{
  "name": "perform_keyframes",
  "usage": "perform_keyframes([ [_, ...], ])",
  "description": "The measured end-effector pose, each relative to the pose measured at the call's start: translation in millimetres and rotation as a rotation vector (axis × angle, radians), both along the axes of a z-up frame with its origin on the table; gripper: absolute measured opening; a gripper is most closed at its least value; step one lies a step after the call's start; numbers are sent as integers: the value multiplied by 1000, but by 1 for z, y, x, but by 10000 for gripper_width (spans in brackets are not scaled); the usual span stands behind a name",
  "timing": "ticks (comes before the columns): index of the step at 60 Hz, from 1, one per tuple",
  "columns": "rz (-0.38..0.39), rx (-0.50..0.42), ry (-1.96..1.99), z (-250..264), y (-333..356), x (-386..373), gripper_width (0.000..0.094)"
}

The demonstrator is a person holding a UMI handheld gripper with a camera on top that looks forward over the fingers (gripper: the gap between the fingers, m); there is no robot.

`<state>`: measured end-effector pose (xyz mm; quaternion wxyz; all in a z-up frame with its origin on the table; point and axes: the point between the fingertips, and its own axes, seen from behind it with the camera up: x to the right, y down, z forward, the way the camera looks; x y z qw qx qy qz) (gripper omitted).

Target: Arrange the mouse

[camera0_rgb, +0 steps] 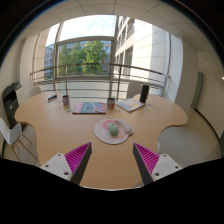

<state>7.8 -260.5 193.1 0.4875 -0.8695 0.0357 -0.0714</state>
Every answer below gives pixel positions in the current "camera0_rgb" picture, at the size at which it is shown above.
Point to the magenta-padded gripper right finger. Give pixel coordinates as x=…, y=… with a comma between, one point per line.
x=148, y=158

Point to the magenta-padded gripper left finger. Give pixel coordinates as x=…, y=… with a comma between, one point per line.
x=77, y=157

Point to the mint green computer mouse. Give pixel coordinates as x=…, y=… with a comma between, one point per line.
x=113, y=129

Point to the red and dark magazine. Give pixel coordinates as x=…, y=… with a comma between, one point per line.
x=89, y=108

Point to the white illustrated book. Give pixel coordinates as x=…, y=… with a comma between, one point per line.
x=130, y=105

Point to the printed mug with plant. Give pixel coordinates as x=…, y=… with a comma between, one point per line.
x=111, y=102

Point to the black cylinder speaker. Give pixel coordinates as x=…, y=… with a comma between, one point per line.
x=144, y=93

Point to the white chair with wooden legs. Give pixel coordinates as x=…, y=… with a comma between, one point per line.
x=11, y=133

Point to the metal balcony railing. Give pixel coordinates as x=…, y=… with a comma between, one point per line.
x=66, y=80

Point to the black printer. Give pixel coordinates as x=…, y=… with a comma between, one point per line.
x=10, y=105

